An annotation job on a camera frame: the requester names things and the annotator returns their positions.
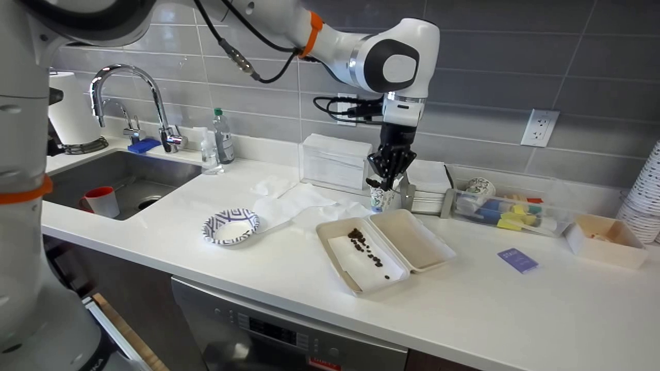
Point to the dish soap bottle green cap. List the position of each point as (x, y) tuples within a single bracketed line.
[(223, 136)]

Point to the blue sponge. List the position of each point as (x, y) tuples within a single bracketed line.
[(142, 148)]

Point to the steel sink basin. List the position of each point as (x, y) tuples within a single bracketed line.
[(139, 181)]

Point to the white paper cup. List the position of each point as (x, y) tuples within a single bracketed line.
[(382, 201)]

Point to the clear pump soap dispenser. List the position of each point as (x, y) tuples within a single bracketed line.
[(208, 149)]

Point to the stainless dishwasher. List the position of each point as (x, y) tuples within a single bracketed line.
[(240, 334)]

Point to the crumpled clear plastic wrap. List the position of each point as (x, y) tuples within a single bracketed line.
[(281, 201)]

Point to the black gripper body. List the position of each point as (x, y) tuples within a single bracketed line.
[(395, 148)]

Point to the chrome kitchen faucet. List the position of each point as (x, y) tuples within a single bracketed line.
[(142, 87)]

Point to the clear tray of packets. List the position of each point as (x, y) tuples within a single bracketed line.
[(483, 202)]

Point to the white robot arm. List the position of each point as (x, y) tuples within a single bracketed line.
[(44, 324)]

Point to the patterned paper cup stack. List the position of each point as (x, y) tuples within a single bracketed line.
[(641, 205)]

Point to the white condiment holder box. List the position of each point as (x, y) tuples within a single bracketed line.
[(430, 183)]

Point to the blue patterned paper bowl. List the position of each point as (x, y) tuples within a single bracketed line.
[(231, 228)]

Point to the blue card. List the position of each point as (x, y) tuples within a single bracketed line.
[(519, 261)]

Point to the beige takeout clamshell container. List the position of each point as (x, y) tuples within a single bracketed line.
[(382, 250)]

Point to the white napkin dispenser box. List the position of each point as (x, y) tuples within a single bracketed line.
[(335, 162)]

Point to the red and white cup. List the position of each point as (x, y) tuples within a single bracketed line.
[(102, 201)]

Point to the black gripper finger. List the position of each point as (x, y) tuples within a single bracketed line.
[(373, 181), (395, 175)]

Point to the small cardboard box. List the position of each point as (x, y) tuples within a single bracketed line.
[(606, 242)]

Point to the white wall outlet right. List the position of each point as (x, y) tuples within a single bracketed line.
[(538, 129)]

